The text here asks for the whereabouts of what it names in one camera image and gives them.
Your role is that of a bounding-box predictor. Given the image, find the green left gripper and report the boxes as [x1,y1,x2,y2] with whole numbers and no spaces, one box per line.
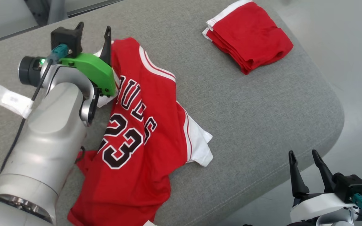
[58,21,118,98]

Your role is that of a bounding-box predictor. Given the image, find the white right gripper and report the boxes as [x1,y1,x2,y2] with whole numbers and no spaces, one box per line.
[288,149,357,224]

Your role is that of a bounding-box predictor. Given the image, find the red white basketball jersey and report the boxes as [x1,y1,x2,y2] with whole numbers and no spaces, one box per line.
[67,37,213,226]

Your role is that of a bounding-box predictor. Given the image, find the red shorts with white trim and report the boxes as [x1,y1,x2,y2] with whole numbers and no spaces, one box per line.
[202,0,294,75]

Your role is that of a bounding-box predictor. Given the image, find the grey metal post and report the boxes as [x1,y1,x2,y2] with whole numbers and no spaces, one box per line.
[24,0,69,26]

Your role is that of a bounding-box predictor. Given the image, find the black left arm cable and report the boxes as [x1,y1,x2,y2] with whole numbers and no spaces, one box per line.
[0,58,54,175]

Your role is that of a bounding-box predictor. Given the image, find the white strap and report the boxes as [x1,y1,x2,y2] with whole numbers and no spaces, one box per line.
[0,75,33,119]

